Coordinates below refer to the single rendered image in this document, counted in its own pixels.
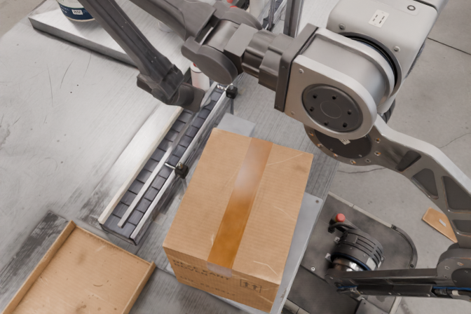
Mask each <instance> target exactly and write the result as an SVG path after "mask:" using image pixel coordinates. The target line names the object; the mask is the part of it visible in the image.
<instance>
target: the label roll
mask: <svg viewBox="0 0 471 314"><path fill-rule="evenodd" d="M57 2H58V4H59V6H60V9H61V11H62V13H63V14H64V16H66V17H67V18H69V19H70V20H75V21H81V22H83V21H91V20H94V18H93V17H92V15H91V14H89V12H88V11H87V10H86V9H85V8H84V7H83V6H82V5H81V4H80V3H79V2H78V1H77V0H57Z"/></svg>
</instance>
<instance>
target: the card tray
mask: <svg viewBox="0 0 471 314"><path fill-rule="evenodd" d="M155 267H156V265H155V263H154V262H153V261H152V262H151V263H149V262H148V261H145V260H143V259H142V258H140V257H138V256H136V255H134V254H132V253H130V252H128V251H126V250H124V249H122V248H120V247H118V246H116V245H115V244H113V243H111V242H109V241H107V240H105V239H103V238H101V237H99V236H97V235H95V234H93V233H91V232H89V231H87V230H85V229H84V228H81V227H80V226H77V225H76V224H75V223H74V222H73V221H72V220H70V222H69V223H68V224H67V225H66V227H65V228H64V230H63V231H62V232H61V234H60V235H59V236H58V237H57V239H56V240H55V242H54V243H53V244H52V245H51V247H50V248H49V250H48V251H47V252H46V253H45V255H44V256H43V258H42V259H41V260H40V262H39V263H38V264H37V265H36V267H35V268H34V270H33V271H32V272H31V273H30V275H29V276H28V278H27V279H26V280H25V281H24V283H23V284H22V286H21V287H20V288H19V290H18V291H17V292H16V293H15V295H14V296H13V298H12V299H11V300H10V301H9V303H8V304H7V306H6V307H5V308H4V309H3V311H2V312H1V314H128V313H129V312H130V310H131V308H132V307H133V305H134V303H135V302H136V300H137V298H138V296H139V295H140V293H141V291H142V290H143V288H144V286H145V284H146V283H147V281H148V279H149V278H150V276H151V274H152V273H153V271H154V269H155Z"/></svg>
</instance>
